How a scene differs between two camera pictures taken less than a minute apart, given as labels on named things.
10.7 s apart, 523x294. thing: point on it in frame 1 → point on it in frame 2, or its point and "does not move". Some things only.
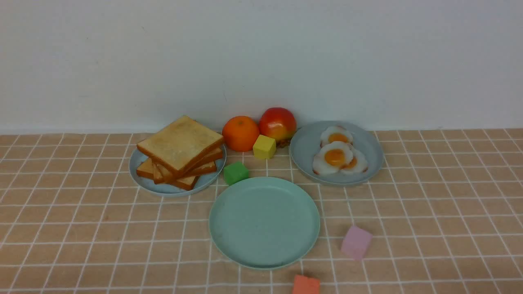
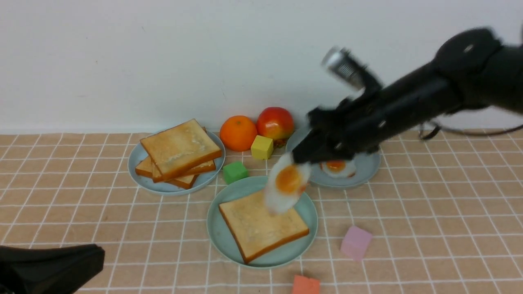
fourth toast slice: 146,169 does not move
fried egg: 333,156 → 287,182
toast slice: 181,144 → 255,230
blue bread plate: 148,185 does not move
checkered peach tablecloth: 443,215 does not move
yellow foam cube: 264,148 does not move
